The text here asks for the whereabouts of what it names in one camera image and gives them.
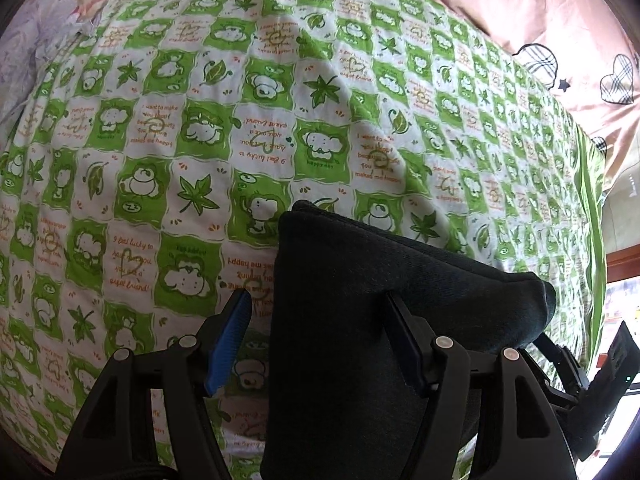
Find brown wooden rail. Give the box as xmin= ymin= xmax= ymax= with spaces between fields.
xmin=604 ymin=244 xmax=640 ymax=283

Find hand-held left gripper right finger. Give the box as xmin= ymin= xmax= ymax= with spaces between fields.
xmin=384 ymin=292 xmax=581 ymax=480

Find dark blue pants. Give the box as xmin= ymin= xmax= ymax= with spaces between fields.
xmin=259 ymin=199 xmax=559 ymax=480

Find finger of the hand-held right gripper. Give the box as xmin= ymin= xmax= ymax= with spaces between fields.
xmin=531 ymin=334 xmax=586 ymax=397

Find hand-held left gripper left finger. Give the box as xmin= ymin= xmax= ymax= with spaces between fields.
xmin=54 ymin=289 xmax=254 ymax=480

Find green printed blanket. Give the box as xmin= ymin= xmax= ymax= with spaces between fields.
xmin=0 ymin=0 xmax=610 ymax=480

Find lavender floral blanket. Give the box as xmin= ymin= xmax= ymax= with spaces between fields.
xmin=0 ymin=0 xmax=156 ymax=128

